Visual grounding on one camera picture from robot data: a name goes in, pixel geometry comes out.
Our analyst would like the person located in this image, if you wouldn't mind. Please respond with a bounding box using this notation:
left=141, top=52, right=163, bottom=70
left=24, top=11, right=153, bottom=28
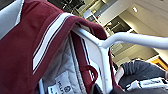
left=114, top=59, right=168, bottom=92

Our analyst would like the ceiling light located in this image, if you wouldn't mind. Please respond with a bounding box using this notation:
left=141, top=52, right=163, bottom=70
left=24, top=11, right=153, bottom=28
left=131, top=5, right=140, bottom=14

